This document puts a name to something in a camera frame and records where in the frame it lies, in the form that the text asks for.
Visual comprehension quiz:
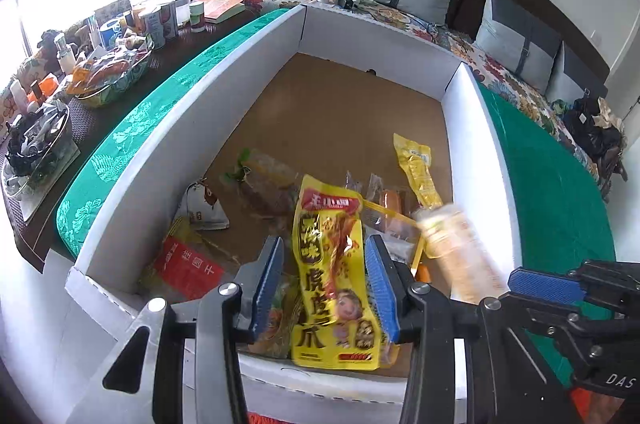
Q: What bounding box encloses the glass dish of dark items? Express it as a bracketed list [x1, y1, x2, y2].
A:
[2, 100, 72, 195]

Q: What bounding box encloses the group of tin cans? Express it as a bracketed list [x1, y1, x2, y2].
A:
[131, 0, 179, 50]

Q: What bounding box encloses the dried longan packet red label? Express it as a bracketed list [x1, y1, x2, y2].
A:
[139, 218, 237, 305]

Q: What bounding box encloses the orange book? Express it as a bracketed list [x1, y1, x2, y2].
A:
[192, 0, 247, 24]

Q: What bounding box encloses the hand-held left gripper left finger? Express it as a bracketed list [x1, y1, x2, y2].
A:
[102, 234, 287, 424]

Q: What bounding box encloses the clear packet of round sausages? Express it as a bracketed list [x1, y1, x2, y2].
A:
[414, 203, 512, 305]

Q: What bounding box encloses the blue white can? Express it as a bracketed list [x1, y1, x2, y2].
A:
[99, 18, 126, 50]

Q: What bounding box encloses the small orange box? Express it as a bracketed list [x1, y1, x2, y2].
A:
[29, 76, 56, 97]

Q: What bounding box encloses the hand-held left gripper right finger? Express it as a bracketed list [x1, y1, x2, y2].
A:
[364, 234, 572, 424]

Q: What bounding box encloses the floral bowl of snacks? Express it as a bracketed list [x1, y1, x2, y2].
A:
[67, 36, 154, 108]

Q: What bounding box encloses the small white snack packet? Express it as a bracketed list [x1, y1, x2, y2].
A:
[177, 178, 231, 233]

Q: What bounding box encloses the pale serving tray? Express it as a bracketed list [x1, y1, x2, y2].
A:
[0, 143, 82, 225]

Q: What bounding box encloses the brown meat packet green label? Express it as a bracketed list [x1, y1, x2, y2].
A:
[224, 148, 302, 221]

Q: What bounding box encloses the orange sausage stick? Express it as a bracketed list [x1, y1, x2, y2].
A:
[380, 187, 409, 209]

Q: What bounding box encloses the dark plush toy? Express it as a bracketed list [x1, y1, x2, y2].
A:
[39, 30, 64, 60]

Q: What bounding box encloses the small yellow snack packet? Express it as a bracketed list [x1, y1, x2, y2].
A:
[393, 133, 445, 211]

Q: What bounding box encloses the black bag with brown paper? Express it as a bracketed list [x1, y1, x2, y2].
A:
[562, 96, 629, 185]

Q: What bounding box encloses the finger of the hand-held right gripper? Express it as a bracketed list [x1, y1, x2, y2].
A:
[567, 259, 640, 305]
[507, 268, 617, 346]

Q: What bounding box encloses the white pump bottle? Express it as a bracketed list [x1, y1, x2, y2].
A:
[54, 40, 76, 75]

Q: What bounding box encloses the dark wooden side table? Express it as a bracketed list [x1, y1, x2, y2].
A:
[0, 6, 262, 273]

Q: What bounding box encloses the white cardboard box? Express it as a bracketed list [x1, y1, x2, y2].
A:
[64, 4, 524, 406]

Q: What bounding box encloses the small green jar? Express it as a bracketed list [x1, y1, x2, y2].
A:
[188, 0, 207, 34]

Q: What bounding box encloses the orange green snack packet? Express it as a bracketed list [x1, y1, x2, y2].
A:
[249, 275, 306, 361]

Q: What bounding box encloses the large yellow chicken feet packet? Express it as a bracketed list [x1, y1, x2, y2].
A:
[291, 175, 402, 371]

